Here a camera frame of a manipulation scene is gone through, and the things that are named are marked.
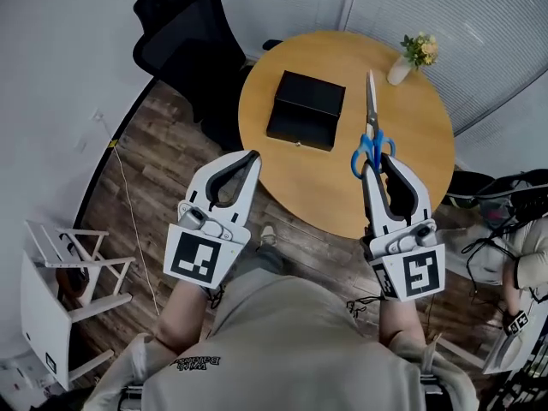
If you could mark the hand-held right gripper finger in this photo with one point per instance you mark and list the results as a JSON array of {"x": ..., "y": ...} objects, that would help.
[
  {"x": 373, "y": 206},
  {"x": 421, "y": 199}
]

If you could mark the white wall socket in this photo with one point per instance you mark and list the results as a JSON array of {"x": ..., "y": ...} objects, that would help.
[
  {"x": 98, "y": 116},
  {"x": 82, "y": 146}
]

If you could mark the yellow flower bouquet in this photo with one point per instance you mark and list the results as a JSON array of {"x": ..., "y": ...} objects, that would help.
[{"x": 421, "y": 49}]

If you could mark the brown bag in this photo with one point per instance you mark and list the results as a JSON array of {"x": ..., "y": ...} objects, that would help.
[{"x": 70, "y": 283}]

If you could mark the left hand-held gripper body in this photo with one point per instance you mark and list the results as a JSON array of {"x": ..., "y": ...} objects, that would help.
[{"x": 194, "y": 257}]

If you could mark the person's left shoe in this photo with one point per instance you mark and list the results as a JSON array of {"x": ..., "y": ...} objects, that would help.
[{"x": 267, "y": 234}]

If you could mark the black box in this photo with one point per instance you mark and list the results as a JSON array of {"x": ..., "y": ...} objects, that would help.
[{"x": 308, "y": 101}]

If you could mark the white cabinet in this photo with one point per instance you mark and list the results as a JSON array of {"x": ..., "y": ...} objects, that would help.
[{"x": 45, "y": 328}]

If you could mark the person's right forearm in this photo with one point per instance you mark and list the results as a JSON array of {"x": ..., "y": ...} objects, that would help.
[{"x": 398, "y": 321}]

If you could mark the black mesh office chair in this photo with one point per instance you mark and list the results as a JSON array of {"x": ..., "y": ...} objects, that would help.
[{"x": 184, "y": 45}]

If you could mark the person's beige shirt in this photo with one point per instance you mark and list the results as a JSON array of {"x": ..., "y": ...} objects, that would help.
[{"x": 282, "y": 349}]

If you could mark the person's left forearm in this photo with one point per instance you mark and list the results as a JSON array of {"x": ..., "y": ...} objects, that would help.
[{"x": 184, "y": 315}]

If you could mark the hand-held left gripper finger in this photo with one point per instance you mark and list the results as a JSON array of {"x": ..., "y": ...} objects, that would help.
[
  {"x": 250, "y": 191},
  {"x": 198, "y": 182}
]

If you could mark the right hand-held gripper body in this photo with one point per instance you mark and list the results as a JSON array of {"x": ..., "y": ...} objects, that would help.
[{"x": 421, "y": 274}]

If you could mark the white folding chair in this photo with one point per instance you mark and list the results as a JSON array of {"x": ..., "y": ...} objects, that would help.
[{"x": 81, "y": 240}]

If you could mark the black round seat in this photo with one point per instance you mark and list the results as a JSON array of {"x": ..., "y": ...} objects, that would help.
[{"x": 466, "y": 184}]

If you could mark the white vase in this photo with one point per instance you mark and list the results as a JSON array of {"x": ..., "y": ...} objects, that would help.
[{"x": 398, "y": 73}]

